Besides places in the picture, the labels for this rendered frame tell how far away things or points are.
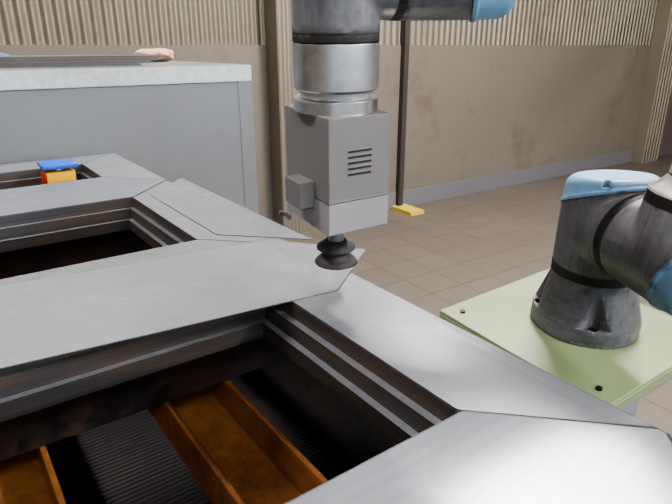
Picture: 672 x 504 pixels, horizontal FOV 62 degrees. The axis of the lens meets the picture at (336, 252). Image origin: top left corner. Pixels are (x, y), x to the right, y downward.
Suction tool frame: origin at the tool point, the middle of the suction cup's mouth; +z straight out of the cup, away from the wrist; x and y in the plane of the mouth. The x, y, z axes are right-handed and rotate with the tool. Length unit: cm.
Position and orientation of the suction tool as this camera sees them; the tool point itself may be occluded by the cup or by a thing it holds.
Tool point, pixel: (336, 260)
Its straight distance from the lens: 56.5
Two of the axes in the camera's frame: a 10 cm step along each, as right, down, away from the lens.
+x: 8.6, -2.0, 4.6
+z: 0.0, 9.2, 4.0
